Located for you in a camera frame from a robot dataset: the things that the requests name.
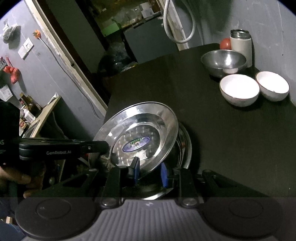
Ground red cloth on wall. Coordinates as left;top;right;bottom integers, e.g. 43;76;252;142
4;66;21;84

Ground white wall switch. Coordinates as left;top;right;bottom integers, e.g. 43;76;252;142
18;38;34;60

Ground green box on shelf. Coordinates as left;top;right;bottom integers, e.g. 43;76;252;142
101;23;121;37

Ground large steel plate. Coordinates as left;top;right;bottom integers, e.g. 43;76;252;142
136;123;192;200

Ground steel mixing bowl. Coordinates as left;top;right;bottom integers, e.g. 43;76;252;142
201;49;247;78

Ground wooden side shelf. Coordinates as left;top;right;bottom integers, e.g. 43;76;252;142
22;92;61;138

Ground white ceramic bowl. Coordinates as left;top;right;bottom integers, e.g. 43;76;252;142
219;74;260;107
255;71;290;102

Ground red tomato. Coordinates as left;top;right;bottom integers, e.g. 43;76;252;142
219;38;232;50

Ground dark grey cabinet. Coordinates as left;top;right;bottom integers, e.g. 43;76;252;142
124;18;179;64

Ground white looped hose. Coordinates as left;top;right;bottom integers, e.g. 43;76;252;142
162;0;197;44

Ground white steel thermos flask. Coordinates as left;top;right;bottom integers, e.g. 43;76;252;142
230;29;253;68

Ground person's left hand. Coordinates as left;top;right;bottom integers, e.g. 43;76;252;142
1;167;45;198

